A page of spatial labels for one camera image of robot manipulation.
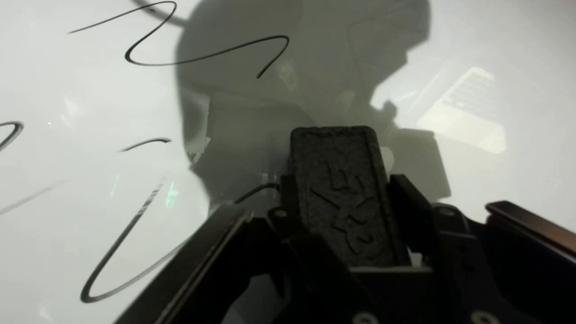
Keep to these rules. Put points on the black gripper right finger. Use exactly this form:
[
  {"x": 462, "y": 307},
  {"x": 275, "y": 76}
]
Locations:
[{"x": 527, "y": 263}]

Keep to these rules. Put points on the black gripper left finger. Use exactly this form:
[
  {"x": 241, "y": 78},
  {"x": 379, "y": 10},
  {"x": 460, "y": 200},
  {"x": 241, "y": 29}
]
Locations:
[{"x": 198, "y": 263}]

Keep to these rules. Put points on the black whiteboard eraser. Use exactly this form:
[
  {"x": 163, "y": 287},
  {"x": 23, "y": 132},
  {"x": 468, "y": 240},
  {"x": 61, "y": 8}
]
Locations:
[{"x": 343, "y": 191}]

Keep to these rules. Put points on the large glossy whiteboard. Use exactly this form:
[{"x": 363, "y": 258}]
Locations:
[{"x": 90, "y": 119}]

